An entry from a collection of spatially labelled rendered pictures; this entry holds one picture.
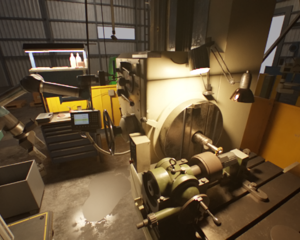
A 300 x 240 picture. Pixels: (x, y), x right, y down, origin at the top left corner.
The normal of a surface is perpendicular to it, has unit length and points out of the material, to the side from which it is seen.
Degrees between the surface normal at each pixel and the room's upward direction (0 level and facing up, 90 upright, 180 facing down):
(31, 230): 0
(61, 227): 0
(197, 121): 90
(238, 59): 90
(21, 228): 0
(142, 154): 90
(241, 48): 90
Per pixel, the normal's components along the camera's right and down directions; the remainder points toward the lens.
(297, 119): -0.91, 0.16
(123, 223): 0.00, -0.92
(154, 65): 0.41, 0.36
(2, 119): 0.74, 0.26
